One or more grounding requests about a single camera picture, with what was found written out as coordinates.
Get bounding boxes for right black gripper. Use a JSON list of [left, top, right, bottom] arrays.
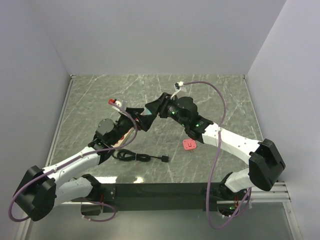
[[145, 93, 188, 128]]

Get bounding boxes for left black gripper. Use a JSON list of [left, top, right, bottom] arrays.
[[110, 107, 156, 145]]

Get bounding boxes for beige power strip red sockets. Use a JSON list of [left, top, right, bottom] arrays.
[[112, 128, 134, 148]]

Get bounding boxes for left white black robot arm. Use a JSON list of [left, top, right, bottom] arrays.
[[8, 105, 156, 222]]

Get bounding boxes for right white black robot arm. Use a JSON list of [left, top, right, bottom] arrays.
[[145, 93, 286, 211]]

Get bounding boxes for pink square plug adapter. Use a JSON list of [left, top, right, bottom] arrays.
[[182, 138, 197, 151]]

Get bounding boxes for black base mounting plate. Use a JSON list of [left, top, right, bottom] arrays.
[[79, 182, 251, 216]]

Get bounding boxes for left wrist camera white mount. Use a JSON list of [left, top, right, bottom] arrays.
[[108, 98, 128, 112]]

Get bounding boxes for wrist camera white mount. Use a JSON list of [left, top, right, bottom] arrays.
[[108, 98, 128, 112], [170, 81, 187, 100]]

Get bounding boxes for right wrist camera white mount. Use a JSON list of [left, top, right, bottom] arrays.
[[170, 81, 187, 100]]

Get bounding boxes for black power strip cord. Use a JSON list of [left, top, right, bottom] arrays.
[[111, 148, 170, 164]]

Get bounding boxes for aluminium extrusion rail front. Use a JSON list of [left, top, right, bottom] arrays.
[[55, 182, 290, 206]]

